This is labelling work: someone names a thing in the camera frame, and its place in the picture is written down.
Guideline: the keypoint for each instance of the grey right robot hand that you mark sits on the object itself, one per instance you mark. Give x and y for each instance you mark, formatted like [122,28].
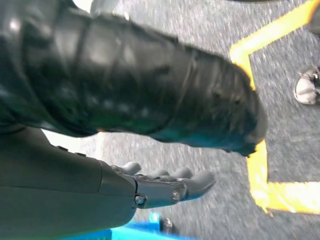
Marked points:
[62,198]

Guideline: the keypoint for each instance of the blue metal shelf rack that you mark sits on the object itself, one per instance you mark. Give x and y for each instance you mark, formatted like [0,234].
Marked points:
[130,232]

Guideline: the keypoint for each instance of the yellow floor tape square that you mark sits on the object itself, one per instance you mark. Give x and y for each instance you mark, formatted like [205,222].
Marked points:
[257,185]

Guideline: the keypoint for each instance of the black and white sneaker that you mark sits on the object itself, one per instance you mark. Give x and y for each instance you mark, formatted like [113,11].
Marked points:
[306,87]

